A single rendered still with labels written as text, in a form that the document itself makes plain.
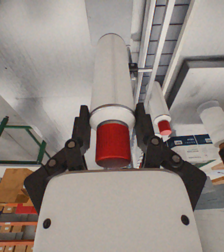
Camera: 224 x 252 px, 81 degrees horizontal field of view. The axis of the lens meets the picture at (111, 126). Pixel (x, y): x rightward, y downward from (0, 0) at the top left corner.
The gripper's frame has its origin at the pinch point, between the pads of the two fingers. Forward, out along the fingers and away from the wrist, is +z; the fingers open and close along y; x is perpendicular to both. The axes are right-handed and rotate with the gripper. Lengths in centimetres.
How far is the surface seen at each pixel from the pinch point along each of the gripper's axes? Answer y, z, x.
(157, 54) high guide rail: 11.2, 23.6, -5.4
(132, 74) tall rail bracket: 5.5, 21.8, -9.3
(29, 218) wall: -423, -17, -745
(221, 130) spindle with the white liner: 41, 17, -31
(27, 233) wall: -415, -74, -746
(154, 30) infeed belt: 11.9, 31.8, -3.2
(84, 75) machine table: -10.4, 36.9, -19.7
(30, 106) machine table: -41, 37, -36
